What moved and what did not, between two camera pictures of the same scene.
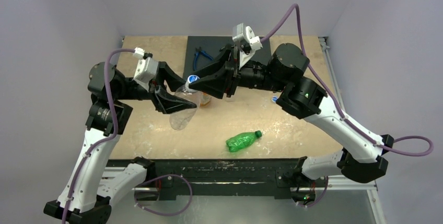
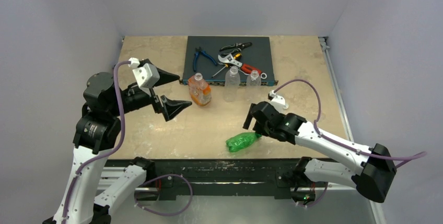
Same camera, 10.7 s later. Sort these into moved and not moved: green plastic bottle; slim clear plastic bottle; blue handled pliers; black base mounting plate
Moved: slim clear plastic bottle
Not moved: green plastic bottle; blue handled pliers; black base mounting plate
